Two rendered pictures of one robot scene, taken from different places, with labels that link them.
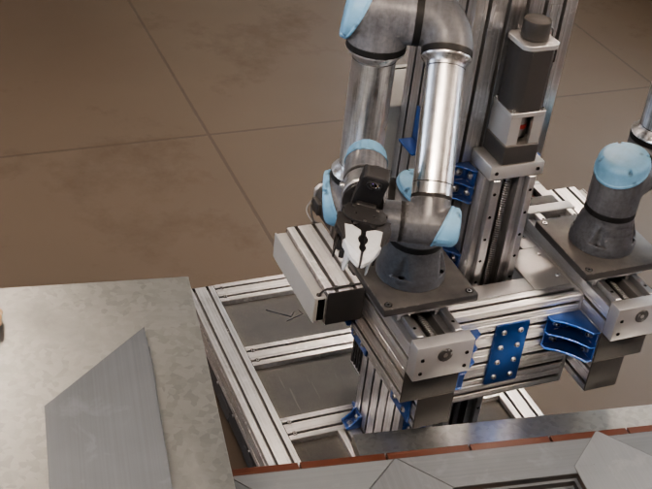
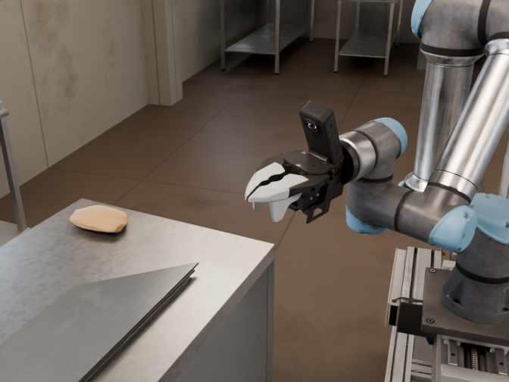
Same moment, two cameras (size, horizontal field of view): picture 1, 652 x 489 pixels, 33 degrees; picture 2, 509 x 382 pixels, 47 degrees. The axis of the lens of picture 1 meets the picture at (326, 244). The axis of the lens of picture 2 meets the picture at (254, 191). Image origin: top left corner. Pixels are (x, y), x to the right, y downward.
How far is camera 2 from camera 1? 1.21 m
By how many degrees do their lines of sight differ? 38
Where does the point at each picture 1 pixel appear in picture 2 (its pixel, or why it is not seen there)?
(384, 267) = (445, 286)
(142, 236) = not seen: hidden behind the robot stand
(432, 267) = (491, 299)
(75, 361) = (136, 269)
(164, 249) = not seen: hidden behind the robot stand
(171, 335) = (218, 276)
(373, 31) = (436, 23)
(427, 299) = (476, 330)
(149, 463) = (86, 355)
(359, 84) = (427, 86)
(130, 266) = (383, 287)
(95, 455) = (60, 331)
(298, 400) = not seen: outside the picture
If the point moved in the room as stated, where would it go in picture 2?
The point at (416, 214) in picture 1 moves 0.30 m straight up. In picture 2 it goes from (416, 203) to (443, 8)
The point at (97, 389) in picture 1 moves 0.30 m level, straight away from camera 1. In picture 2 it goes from (119, 289) to (197, 227)
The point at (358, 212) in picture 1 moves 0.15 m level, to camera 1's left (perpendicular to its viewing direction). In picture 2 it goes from (299, 158) to (226, 134)
